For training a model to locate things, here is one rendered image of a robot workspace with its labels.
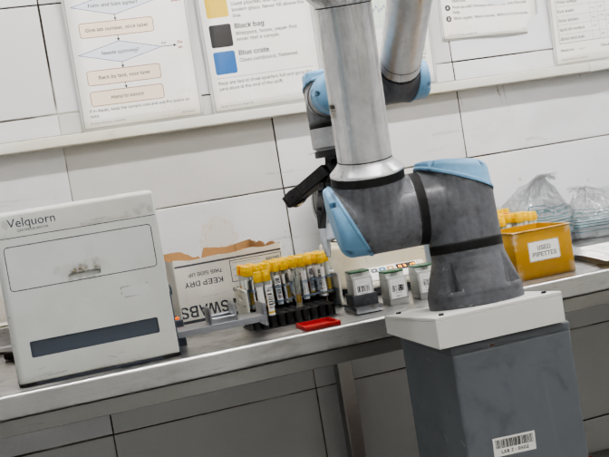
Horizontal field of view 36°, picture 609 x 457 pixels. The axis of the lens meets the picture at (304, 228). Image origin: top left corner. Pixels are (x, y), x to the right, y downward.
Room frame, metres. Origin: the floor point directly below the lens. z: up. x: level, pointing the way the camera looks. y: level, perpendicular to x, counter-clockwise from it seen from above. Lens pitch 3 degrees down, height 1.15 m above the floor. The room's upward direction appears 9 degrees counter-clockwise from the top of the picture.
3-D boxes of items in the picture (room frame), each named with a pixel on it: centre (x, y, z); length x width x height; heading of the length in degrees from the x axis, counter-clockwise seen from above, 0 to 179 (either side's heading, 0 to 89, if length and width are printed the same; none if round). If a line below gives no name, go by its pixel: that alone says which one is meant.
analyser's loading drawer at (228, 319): (1.71, 0.20, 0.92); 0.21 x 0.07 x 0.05; 106
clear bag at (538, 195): (2.47, -0.60, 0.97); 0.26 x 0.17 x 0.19; 120
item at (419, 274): (1.87, -0.22, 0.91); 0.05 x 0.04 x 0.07; 16
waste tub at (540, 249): (1.94, -0.45, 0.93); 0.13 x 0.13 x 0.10; 15
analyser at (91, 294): (1.75, 0.41, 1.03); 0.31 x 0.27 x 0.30; 106
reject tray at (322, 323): (1.73, 0.00, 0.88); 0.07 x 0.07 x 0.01; 16
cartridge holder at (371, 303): (1.82, -0.09, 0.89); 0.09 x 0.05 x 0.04; 14
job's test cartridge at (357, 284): (1.82, -0.09, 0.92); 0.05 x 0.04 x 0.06; 14
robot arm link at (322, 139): (1.83, -0.08, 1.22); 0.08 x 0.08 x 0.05
